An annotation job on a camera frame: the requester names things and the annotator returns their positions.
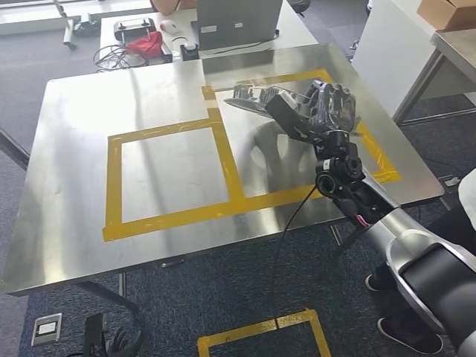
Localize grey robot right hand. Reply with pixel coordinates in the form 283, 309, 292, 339
305, 81, 358, 134

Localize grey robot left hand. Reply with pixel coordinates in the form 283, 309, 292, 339
106, 326, 143, 357

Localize silver plastic hubcap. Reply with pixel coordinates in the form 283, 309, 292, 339
223, 83, 313, 119

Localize yellow tape workbench outline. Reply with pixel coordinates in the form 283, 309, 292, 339
102, 68, 401, 243

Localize steel top workbench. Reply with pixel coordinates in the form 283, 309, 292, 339
0, 43, 446, 316

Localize white office desk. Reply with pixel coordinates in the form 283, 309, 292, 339
100, 0, 319, 62

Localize white partition panel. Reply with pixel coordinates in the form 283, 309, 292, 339
351, 0, 444, 119

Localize silver floor socket plate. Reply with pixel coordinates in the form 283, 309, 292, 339
31, 312, 63, 347

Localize yellow tape square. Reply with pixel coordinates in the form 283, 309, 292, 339
196, 307, 332, 357

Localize grey open laptop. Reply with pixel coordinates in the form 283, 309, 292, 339
196, 0, 284, 51

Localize grey side table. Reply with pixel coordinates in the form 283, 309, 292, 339
394, 28, 476, 126

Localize brown cardboard box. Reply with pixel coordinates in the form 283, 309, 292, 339
416, 0, 476, 31

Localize person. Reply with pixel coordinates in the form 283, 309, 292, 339
364, 167, 476, 356
150, 0, 198, 16

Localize small black box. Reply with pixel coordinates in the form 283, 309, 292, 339
180, 42, 200, 62

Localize white computer mouse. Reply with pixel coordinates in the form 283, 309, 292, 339
159, 19, 180, 36

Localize dark grey metal bar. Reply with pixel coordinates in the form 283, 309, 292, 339
0, 126, 32, 172

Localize red cloth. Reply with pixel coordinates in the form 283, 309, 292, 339
126, 30, 164, 59

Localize black floor device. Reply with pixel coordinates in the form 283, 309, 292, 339
74, 12, 101, 38

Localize white window ledge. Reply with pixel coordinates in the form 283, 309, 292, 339
0, 0, 155, 36

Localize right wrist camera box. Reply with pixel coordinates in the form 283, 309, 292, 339
265, 91, 317, 144

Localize tangled black cables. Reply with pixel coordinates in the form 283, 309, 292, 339
93, 44, 149, 72

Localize silver metal bracket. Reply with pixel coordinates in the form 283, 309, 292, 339
54, 0, 81, 51

